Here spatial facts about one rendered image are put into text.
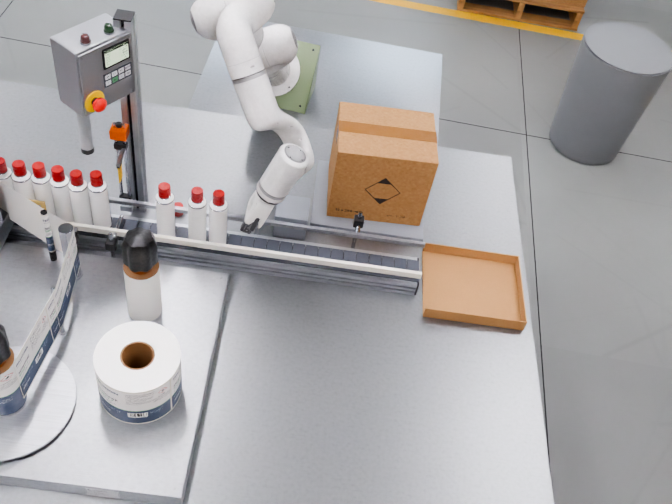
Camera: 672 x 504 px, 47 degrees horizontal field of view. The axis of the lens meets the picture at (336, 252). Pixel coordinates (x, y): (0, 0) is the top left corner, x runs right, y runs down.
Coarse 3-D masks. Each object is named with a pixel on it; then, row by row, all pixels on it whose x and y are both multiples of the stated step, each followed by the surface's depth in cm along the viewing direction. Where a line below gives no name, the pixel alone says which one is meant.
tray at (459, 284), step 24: (432, 264) 238; (456, 264) 239; (480, 264) 241; (504, 264) 242; (432, 288) 232; (456, 288) 233; (480, 288) 234; (504, 288) 235; (432, 312) 223; (456, 312) 222; (480, 312) 228; (504, 312) 229
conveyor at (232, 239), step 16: (16, 224) 220; (112, 224) 225; (128, 224) 226; (144, 224) 227; (208, 240) 226; (240, 240) 228; (256, 240) 229; (272, 240) 229; (240, 256) 224; (256, 256) 224; (320, 256) 228; (336, 256) 229; (352, 256) 230; (368, 256) 230; (384, 256) 231; (352, 272) 226; (368, 272) 226
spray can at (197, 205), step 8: (192, 192) 210; (200, 192) 210; (192, 200) 212; (200, 200) 211; (192, 208) 212; (200, 208) 212; (192, 216) 215; (200, 216) 215; (192, 224) 217; (200, 224) 217; (192, 232) 220; (200, 232) 220
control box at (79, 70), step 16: (64, 32) 185; (80, 32) 185; (96, 32) 186; (128, 32) 189; (64, 48) 181; (80, 48) 181; (96, 48) 183; (64, 64) 185; (80, 64) 182; (96, 64) 186; (64, 80) 189; (80, 80) 185; (96, 80) 189; (128, 80) 198; (64, 96) 194; (80, 96) 189; (96, 96) 192; (112, 96) 196; (80, 112) 193
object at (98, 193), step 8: (96, 176) 209; (88, 184) 212; (96, 184) 210; (104, 184) 212; (96, 192) 211; (104, 192) 213; (96, 200) 213; (104, 200) 215; (96, 208) 216; (104, 208) 217; (96, 216) 218; (104, 216) 219; (96, 224) 221; (104, 224) 221
